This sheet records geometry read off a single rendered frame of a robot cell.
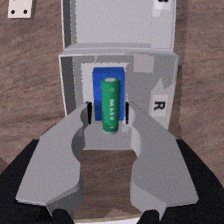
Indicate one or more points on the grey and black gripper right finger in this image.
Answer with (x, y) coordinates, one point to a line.
(169, 177)

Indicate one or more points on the blue 9v battery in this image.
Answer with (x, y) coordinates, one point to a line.
(97, 75)

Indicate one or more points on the green battery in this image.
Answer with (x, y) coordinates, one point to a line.
(110, 105)

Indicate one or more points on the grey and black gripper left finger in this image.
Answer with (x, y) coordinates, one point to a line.
(46, 175)

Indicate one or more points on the white domino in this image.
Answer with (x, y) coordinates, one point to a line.
(21, 8)

